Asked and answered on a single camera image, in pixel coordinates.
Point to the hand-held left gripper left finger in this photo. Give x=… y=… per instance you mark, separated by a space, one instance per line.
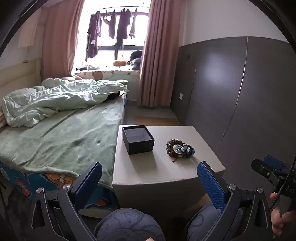
x=89 y=178

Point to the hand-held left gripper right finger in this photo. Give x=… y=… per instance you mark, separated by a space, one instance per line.
x=211 y=185

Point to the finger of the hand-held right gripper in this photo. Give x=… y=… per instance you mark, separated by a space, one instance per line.
x=260 y=168
x=274 y=161

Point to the black gift box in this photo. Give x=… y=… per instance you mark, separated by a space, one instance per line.
x=138 y=147

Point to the person's right hand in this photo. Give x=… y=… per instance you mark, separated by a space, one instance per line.
x=277 y=222

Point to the blue cartoon printed sheet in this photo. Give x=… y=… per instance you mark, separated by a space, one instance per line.
x=55 y=179

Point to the person's right leg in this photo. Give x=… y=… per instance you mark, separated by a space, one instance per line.
x=203 y=222

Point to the person's leg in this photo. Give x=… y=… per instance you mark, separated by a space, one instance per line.
x=203 y=222
x=129 y=224

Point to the grey leather side table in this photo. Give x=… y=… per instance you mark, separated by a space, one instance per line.
x=161 y=171

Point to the person's left leg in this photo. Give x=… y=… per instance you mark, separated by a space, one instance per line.
x=129 y=224

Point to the grey wardrobe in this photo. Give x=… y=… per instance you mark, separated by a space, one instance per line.
x=231 y=92

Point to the pale green quilt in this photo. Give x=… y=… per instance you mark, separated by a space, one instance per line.
x=57 y=97

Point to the green flat packet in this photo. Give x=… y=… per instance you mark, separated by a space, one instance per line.
x=122 y=82

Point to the pink pillow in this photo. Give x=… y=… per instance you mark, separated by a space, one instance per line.
x=68 y=78

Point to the printed window seat cushion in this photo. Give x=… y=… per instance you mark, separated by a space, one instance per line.
x=104 y=74

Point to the white crumpled cloth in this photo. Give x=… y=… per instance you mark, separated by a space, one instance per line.
x=92 y=67

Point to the orange plush toy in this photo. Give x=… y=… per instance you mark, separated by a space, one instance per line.
x=120 y=63

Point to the grey pillow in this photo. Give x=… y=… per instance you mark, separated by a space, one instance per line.
x=135 y=64

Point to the cream upholstered bed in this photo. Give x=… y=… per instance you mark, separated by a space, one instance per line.
x=18 y=74

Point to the black bag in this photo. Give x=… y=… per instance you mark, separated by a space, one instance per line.
x=137 y=54

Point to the pink curtain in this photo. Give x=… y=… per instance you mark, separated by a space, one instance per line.
x=157 y=58
x=60 y=41

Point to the dark hanging garment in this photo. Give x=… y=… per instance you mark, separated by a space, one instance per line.
x=133 y=25
x=111 y=27
x=93 y=39
x=122 y=27

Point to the white hanging cloth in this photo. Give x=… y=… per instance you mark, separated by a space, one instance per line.
x=29 y=32

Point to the small hanging undergarment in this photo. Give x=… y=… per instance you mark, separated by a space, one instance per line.
x=106 y=20

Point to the window with dark frame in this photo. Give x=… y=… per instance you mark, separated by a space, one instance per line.
x=106 y=48

